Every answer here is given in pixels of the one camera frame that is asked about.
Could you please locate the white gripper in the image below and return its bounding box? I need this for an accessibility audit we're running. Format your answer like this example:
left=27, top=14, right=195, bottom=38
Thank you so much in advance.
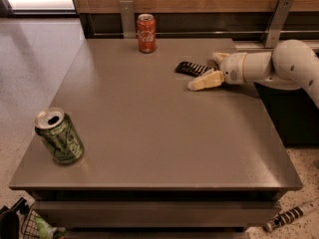
left=187, top=52, right=247, bottom=91

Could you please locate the black rxbar chocolate bar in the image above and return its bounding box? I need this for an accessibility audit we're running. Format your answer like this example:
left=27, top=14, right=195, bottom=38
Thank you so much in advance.
left=174, top=61, right=211, bottom=77

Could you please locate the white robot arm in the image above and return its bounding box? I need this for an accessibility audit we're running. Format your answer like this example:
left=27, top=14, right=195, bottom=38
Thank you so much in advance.
left=187, top=40, right=319, bottom=108

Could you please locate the orange soda can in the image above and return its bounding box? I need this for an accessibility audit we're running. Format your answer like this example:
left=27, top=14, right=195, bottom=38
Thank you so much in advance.
left=137, top=14, right=157, bottom=53

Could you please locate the green soda can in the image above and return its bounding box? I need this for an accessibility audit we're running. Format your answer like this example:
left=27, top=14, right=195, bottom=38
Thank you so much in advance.
left=35, top=108, right=85, bottom=164

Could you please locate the grey table drawer front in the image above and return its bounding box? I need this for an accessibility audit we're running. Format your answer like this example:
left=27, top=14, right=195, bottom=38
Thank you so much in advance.
left=34, top=201, right=280, bottom=228

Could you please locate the black white tube on floor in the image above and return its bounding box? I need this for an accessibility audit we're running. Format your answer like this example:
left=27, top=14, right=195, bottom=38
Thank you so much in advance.
left=263, top=198, right=319, bottom=233

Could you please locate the green bag in basket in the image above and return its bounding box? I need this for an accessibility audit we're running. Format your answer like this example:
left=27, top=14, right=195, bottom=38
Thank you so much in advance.
left=35, top=216, right=67, bottom=239

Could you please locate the right metal bracket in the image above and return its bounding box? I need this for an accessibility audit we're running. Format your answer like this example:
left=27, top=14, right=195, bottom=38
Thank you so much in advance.
left=263, top=0, right=294, bottom=49

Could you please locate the metal bracket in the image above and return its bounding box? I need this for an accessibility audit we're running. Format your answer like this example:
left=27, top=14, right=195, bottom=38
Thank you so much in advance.
left=120, top=0, right=136, bottom=39
left=263, top=0, right=294, bottom=49

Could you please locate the left metal bracket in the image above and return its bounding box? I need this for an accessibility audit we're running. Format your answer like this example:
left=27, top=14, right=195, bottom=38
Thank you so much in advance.
left=120, top=0, right=136, bottom=39

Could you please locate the horizontal metal rail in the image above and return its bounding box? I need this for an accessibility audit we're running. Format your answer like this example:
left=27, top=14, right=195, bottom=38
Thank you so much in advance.
left=94, top=30, right=319, bottom=38

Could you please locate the black wire basket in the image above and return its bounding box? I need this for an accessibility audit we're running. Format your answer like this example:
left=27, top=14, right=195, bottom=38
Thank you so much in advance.
left=0, top=197, right=39, bottom=239

